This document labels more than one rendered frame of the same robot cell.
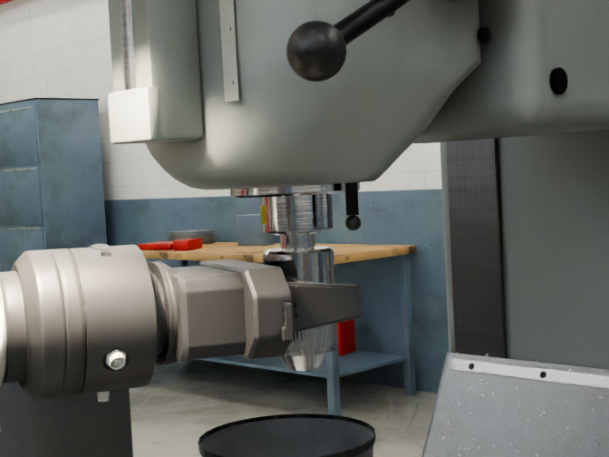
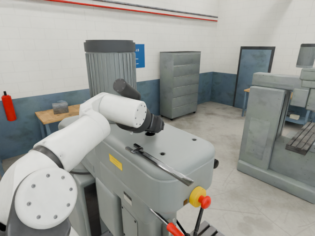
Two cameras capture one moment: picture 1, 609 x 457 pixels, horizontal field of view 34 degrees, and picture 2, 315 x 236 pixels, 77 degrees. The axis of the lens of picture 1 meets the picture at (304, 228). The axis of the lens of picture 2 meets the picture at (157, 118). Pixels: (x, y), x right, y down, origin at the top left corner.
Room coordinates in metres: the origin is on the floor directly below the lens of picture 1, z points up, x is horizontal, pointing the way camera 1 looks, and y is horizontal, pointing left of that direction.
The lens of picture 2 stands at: (0.59, 0.66, 2.19)
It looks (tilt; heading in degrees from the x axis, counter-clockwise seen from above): 20 degrees down; 275
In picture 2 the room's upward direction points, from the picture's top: straight up
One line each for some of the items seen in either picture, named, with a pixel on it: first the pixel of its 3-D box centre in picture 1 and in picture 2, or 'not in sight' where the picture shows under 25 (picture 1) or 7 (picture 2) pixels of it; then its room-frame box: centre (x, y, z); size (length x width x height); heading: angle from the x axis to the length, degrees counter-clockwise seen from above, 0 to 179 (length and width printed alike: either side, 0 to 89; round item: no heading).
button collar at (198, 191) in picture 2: not in sight; (198, 196); (0.50, 0.17, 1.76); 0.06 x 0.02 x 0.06; 45
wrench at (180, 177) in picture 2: not in sight; (156, 161); (0.63, 0.20, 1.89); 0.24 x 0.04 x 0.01; 137
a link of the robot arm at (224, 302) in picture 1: (168, 316); not in sight; (0.63, 0.09, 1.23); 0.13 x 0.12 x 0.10; 24
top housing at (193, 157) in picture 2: not in sight; (147, 151); (0.68, -0.01, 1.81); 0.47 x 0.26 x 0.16; 135
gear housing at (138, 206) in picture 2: not in sight; (144, 176); (0.69, -0.03, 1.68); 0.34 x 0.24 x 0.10; 135
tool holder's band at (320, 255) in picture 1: (298, 256); not in sight; (0.66, 0.00, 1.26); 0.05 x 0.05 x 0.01
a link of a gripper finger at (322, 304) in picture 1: (318, 305); not in sight; (0.64, -0.01, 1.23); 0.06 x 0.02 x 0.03; 114
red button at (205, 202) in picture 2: not in sight; (204, 201); (0.49, 0.18, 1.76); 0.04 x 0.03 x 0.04; 45
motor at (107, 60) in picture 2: not in sight; (112, 80); (0.84, -0.17, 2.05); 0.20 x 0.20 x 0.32
